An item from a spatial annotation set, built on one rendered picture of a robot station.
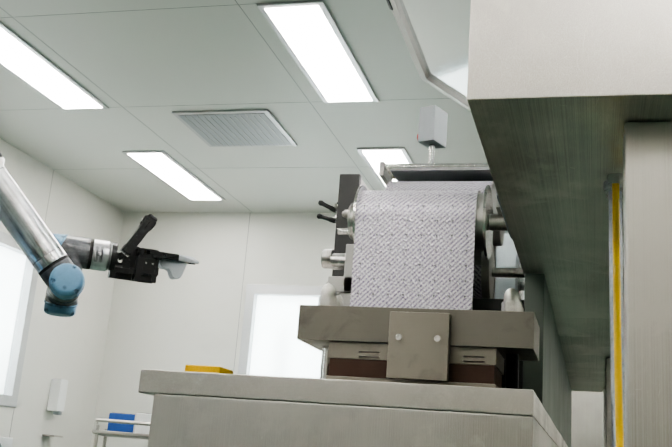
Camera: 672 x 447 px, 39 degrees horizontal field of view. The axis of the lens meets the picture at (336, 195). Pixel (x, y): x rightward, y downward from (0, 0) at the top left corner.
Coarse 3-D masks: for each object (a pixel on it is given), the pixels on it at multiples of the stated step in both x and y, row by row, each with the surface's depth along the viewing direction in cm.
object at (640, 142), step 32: (640, 128) 101; (640, 160) 100; (640, 192) 99; (640, 224) 98; (640, 256) 98; (640, 288) 97; (640, 320) 96; (640, 352) 95; (608, 384) 280; (640, 384) 94; (608, 416) 277; (640, 416) 93
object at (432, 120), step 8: (424, 112) 254; (432, 112) 253; (440, 112) 255; (424, 120) 254; (432, 120) 252; (440, 120) 254; (424, 128) 253; (432, 128) 252; (440, 128) 254; (424, 136) 252; (432, 136) 251; (440, 136) 254; (424, 144) 254; (440, 144) 254
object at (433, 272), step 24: (360, 240) 187; (384, 240) 186; (408, 240) 184; (432, 240) 183; (456, 240) 182; (360, 264) 185; (384, 264) 184; (408, 264) 183; (432, 264) 182; (456, 264) 181; (360, 288) 184; (384, 288) 183; (408, 288) 182; (432, 288) 180; (456, 288) 179
